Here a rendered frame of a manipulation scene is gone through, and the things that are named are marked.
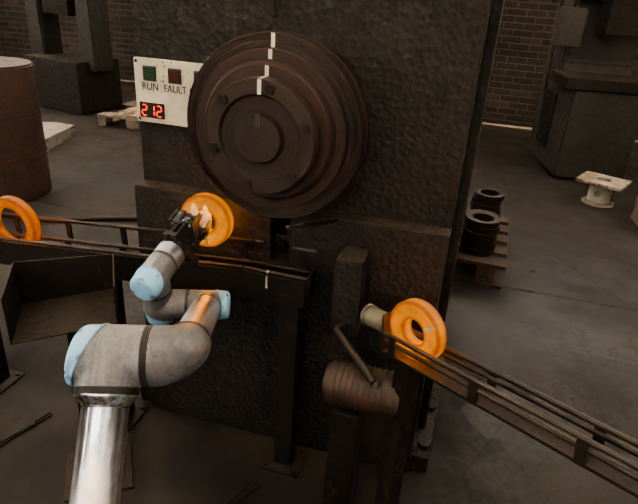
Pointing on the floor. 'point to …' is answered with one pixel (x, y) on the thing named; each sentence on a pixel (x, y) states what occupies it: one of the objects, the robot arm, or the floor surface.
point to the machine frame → (427, 23)
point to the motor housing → (351, 421)
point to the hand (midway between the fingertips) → (206, 213)
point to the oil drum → (13, 131)
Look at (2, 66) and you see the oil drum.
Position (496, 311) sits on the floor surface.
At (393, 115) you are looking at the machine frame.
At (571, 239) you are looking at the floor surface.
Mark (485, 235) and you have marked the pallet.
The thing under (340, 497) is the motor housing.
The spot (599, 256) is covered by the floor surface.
